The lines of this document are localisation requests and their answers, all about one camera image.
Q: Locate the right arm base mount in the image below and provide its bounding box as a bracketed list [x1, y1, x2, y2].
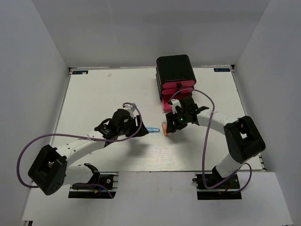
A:
[192, 174, 242, 200]

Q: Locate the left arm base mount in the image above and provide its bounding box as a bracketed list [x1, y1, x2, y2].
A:
[68, 172, 119, 199]

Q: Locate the left corner label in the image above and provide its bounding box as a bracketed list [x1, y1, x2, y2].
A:
[72, 70, 88, 75]

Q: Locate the pink bottom drawer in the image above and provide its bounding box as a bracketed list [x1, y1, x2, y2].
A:
[161, 93, 192, 112]

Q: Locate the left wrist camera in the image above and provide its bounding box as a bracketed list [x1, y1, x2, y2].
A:
[122, 103, 136, 118]

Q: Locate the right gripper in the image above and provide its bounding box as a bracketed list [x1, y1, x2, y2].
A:
[166, 108, 190, 133]

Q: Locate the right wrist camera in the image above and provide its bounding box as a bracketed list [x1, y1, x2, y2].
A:
[169, 99, 182, 114]

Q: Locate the corner label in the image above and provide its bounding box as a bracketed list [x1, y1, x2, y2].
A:
[214, 68, 230, 72]
[72, 70, 88, 75]

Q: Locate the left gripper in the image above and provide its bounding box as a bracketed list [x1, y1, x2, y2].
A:
[118, 115, 149, 137]

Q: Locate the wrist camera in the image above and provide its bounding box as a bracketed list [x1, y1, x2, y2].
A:
[169, 99, 182, 114]
[122, 103, 136, 118]

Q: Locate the black drawer cabinet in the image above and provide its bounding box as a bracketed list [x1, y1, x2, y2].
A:
[156, 55, 197, 99]

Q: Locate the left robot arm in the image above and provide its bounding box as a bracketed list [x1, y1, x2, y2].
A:
[28, 107, 149, 195]

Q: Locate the right corner label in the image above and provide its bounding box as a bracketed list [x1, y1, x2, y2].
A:
[214, 68, 230, 72]

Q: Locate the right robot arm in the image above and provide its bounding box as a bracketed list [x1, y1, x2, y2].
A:
[166, 97, 266, 188]

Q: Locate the orange correction tape case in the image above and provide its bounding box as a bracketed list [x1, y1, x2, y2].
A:
[162, 122, 168, 137]

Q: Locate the blue correction tape case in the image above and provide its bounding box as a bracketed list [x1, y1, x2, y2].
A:
[146, 127, 160, 133]

